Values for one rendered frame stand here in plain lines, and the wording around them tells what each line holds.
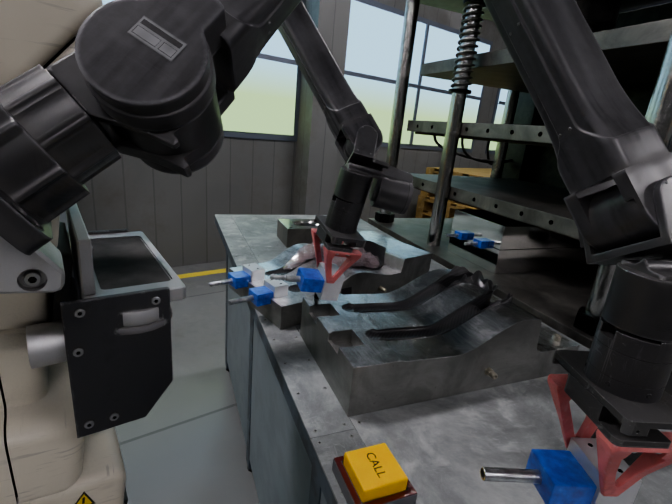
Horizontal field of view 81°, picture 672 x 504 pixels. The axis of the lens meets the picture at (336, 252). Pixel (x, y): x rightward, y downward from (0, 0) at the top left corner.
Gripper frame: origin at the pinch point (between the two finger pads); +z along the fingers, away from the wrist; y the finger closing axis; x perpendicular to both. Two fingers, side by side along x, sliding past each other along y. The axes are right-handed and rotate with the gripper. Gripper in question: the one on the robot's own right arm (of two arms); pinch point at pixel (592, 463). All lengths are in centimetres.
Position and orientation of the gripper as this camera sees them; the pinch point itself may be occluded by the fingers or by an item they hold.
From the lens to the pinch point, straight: 49.1
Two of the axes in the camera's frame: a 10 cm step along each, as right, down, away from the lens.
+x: -10.0, -0.7, -0.6
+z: -0.8, 9.5, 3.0
